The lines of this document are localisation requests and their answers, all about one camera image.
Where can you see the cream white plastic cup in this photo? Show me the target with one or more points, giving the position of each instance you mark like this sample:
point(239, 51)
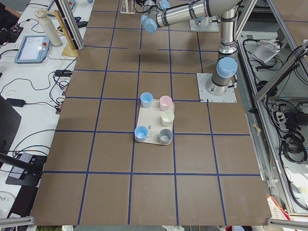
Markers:
point(167, 118)

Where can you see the black power adapter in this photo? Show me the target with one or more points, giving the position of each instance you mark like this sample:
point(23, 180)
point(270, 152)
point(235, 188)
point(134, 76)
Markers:
point(16, 102)

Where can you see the blue teach pendant tablet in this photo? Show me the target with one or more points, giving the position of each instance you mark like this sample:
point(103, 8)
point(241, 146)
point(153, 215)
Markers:
point(33, 50)

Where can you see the light blue cup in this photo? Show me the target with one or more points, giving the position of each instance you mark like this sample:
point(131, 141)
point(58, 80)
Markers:
point(141, 133)
point(146, 99)

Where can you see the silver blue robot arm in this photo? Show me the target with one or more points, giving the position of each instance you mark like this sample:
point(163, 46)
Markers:
point(158, 14)

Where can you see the white wire rack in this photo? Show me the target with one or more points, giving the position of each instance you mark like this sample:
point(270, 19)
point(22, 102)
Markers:
point(127, 7)

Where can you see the crumpled white paper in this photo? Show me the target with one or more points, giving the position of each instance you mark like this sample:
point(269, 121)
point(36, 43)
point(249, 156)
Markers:
point(266, 50)

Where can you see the light blue cup front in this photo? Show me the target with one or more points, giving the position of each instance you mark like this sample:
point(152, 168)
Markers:
point(141, 133)

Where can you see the black monitor stand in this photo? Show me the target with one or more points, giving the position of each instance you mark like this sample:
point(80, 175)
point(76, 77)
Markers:
point(26, 168)

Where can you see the wooden stand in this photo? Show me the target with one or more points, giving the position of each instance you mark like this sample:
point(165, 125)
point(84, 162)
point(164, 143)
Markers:
point(69, 49)

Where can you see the beige plastic tray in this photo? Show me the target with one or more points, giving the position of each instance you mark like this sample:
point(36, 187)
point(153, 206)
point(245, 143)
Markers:
point(151, 118)

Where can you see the light blue cup rear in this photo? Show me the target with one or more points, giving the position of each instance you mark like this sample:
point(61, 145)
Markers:
point(146, 99)

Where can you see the white paper roll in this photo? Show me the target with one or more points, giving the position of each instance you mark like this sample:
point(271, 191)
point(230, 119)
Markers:
point(48, 27)

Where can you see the grey plastic cup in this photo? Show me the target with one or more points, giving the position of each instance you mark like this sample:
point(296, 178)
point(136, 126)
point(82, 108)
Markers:
point(165, 136)

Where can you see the pink plastic cup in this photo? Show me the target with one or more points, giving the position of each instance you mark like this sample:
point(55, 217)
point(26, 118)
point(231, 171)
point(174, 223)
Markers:
point(165, 102)

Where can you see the aluminium frame post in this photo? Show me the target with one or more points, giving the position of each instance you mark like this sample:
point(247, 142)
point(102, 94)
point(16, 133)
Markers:
point(70, 24)

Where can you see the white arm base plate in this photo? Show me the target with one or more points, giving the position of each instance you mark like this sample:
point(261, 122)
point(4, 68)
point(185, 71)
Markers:
point(227, 95)

